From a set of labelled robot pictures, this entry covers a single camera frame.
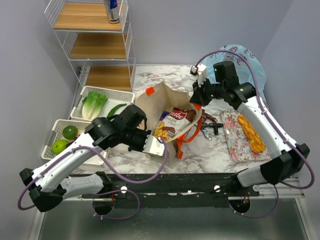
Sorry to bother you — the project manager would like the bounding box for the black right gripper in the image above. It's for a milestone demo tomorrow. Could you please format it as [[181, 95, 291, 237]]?
[[189, 76, 225, 107]]

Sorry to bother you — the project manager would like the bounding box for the green chili pepper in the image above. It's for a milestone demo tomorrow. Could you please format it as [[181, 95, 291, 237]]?
[[107, 103, 127, 118]]

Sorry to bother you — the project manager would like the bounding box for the blue plastic grocery bag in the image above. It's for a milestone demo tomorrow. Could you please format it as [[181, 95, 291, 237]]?
[[199, 44, 267, 95]]

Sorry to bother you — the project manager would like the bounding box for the beige canvas tote bag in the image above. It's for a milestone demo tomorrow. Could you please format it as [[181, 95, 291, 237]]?
[[135, 82, 203, 168]]

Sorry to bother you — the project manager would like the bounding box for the green lettuce leaf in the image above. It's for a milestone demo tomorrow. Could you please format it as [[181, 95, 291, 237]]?
[[81, 91, 108, 120]]

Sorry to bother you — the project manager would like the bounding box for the green lime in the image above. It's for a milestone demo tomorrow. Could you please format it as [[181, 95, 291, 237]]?
[[62, 125, 78, 140]]

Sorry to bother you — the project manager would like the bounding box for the braided golden bread loaf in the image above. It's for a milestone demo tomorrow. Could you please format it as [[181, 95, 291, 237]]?
[[237, 114, 266, 153]]

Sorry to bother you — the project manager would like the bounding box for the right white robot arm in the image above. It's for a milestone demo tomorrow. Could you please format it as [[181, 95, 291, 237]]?
[[190, 61, 310, 196]]

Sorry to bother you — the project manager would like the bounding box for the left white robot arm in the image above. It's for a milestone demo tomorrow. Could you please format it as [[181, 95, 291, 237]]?
[[19, 104, 151, 212]]

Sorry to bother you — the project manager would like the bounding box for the white perforated basket rear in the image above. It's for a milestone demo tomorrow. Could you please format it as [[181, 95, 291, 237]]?
[[70, 85, 135, 121]]

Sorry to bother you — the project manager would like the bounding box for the white perforated basket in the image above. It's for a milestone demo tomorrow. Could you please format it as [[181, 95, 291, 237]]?
[[41, 119, 106, 168], [70, 85, 135, 121]]

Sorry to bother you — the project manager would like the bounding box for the black pipe tee fitting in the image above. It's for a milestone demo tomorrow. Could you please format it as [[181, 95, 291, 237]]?
[[200, 122, 224, 135]]

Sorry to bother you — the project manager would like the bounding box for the red white snack packet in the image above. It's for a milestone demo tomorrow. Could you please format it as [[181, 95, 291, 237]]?
[[154, 108, 196, 142]]

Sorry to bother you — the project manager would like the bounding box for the silver open-end wrench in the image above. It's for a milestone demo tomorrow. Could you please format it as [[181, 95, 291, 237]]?
[[200, 127, 215, 141]]

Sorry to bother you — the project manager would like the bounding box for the floral pattern tray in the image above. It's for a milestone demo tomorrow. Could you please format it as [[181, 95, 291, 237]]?
[[221, 110, 271, 163]]

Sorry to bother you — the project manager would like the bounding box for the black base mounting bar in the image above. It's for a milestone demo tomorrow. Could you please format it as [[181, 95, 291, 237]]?
[[82, 173, 260, 211]]

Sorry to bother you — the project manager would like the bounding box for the white perforated basket front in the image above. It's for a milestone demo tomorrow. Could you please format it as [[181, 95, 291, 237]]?
[[41, 119, 106, 168]]

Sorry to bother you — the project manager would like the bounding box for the silver blue drink can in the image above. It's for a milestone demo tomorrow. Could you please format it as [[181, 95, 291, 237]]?
[[103, 0, 120, 24]]

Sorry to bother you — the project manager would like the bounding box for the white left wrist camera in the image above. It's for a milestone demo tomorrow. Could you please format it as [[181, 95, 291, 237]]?
[[142, 134, 165, 157]]

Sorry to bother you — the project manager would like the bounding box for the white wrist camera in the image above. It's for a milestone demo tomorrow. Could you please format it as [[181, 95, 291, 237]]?
[[142, 134, 165, 157], [190, 63, 207, 87]]

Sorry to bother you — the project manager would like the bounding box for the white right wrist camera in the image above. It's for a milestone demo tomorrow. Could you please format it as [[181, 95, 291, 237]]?
[[190, 63, 207, 87]]

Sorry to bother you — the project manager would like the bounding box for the dark red handled tool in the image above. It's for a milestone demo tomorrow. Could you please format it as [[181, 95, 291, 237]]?
[[201, 109, 218, 123]]

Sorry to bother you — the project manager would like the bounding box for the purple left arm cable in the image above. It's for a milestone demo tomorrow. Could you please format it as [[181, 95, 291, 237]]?
[[17, 137, 169, 221]]

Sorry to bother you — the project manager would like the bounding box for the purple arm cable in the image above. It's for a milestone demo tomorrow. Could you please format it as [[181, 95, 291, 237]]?
[[17, 137, 169, 221], [193, 49, 316, 218]]

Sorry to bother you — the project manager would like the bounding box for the white wire shelf rack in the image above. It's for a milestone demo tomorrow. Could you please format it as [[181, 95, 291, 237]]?
[[44, 0, 136, 91]]

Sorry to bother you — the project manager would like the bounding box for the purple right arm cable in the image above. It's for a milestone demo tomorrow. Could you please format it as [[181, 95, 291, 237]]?
[[193, 49, 316, 218]]

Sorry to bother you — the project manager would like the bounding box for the aluminium rail frame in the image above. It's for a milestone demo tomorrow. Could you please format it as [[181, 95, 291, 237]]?
[[31, 172, 317, 240]]

